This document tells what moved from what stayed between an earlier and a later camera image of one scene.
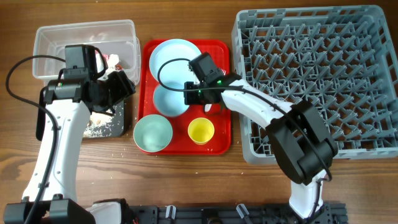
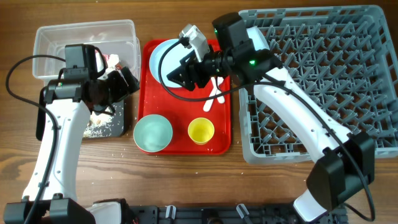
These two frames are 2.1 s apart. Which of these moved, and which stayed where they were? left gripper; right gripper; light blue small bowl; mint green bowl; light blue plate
Moved: right gripper; light blue small bowl
Stayed: mint green bowl; left gripper; light blue plate
